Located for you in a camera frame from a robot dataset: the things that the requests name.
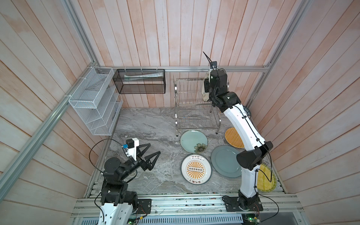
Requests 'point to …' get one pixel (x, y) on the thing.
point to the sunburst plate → (196, 168)
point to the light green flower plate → (194, 141)
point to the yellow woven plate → (263, 183)
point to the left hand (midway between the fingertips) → (155, 150)
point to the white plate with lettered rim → (247, 112)
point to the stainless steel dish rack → (191, 112)
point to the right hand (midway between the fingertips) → (212, 77)
